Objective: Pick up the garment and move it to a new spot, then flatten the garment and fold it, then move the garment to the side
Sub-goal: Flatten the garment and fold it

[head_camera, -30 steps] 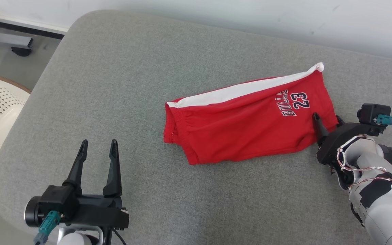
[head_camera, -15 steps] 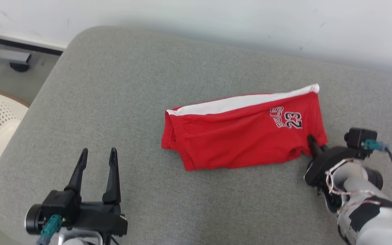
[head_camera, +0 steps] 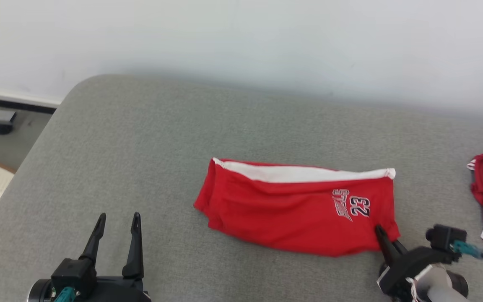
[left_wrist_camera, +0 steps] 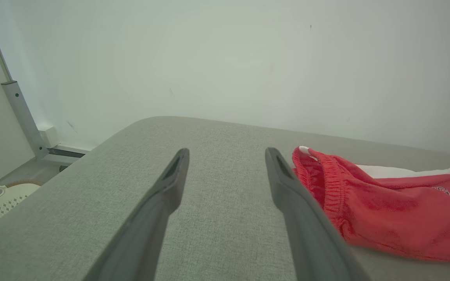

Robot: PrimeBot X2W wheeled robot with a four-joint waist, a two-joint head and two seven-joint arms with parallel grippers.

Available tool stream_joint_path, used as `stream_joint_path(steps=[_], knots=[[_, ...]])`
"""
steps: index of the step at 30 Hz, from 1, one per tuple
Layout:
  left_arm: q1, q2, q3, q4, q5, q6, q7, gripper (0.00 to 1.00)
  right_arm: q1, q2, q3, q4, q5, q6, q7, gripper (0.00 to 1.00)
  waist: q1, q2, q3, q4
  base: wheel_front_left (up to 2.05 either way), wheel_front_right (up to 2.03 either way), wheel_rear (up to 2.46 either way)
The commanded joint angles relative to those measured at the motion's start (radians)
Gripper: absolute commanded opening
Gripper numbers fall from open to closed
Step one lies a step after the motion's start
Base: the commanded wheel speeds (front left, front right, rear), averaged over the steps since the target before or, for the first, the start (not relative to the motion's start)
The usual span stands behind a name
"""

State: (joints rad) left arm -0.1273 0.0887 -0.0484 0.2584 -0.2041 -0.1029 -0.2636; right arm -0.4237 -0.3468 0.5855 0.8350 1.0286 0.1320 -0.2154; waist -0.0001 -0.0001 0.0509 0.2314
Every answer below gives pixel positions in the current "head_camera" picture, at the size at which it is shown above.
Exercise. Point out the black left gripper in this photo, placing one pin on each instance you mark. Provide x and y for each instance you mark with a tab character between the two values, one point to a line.
120	291

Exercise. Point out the dark furniture foot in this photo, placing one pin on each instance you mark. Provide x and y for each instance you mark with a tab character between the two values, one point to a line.
1	126

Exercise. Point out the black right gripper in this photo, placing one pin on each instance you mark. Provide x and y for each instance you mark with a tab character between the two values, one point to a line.
405	268

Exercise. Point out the teal left camera connector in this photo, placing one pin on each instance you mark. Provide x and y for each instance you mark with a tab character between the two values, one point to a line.
64	295

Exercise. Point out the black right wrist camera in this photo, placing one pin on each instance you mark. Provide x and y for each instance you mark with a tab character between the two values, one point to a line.
445	237

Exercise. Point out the white wall baseboard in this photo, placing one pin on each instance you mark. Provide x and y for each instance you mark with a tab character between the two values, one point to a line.
15	100

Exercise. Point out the red Bulls 23 shorts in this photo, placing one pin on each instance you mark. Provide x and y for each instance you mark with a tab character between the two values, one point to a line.
287	214

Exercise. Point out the teal camera connector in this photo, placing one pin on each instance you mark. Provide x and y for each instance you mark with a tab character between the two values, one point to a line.
466	248
64	295

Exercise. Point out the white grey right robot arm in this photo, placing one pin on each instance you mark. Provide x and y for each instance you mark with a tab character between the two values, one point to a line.
442	285

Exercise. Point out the teal right camera connector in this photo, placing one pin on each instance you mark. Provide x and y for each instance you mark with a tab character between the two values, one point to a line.
466	248

